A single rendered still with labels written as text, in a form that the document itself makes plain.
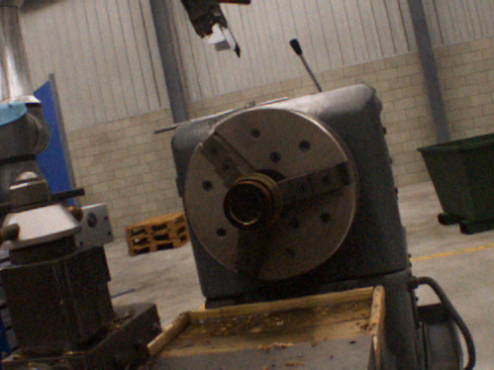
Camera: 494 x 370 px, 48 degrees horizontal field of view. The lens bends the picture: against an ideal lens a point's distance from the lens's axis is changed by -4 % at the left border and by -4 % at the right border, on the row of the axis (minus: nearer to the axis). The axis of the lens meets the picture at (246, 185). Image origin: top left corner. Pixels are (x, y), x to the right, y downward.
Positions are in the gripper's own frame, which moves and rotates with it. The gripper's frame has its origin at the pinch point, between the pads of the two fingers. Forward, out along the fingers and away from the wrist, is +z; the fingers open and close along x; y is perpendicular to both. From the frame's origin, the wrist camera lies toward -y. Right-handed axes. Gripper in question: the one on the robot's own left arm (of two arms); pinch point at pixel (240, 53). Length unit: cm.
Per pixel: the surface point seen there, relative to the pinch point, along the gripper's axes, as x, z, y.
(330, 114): 30.1, 23.4, -11.5
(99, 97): -1018, -207, 333
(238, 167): 51, 24, 7
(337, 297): 54, 50, 2
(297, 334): 65, 49, 9
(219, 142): 46, 19, 9
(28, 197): 98, 16, 19
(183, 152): 24.8, 16.7, 19.5
